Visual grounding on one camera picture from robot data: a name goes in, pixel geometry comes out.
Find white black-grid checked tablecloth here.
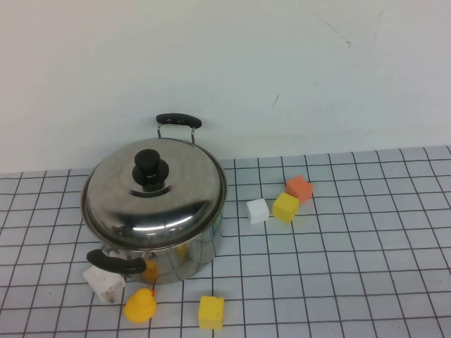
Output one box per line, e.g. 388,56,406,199
0,144,451,338

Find large dirty white foam block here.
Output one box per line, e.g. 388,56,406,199
82,265,127,305

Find orange foam cube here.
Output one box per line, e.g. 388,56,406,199
285,175,314,204

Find yellow rubber duck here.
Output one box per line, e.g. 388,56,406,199
123,287,157,324

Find stainless steel pot black handles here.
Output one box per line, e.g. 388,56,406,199
80,112,229,285

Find stainless steel lid black knob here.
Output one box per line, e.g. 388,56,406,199
81,137,228,246

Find small white foam cube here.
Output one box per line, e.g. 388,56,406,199
246,198,271,225

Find yellow foam cube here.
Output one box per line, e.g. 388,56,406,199
197,295,226,331
272,192,301,223

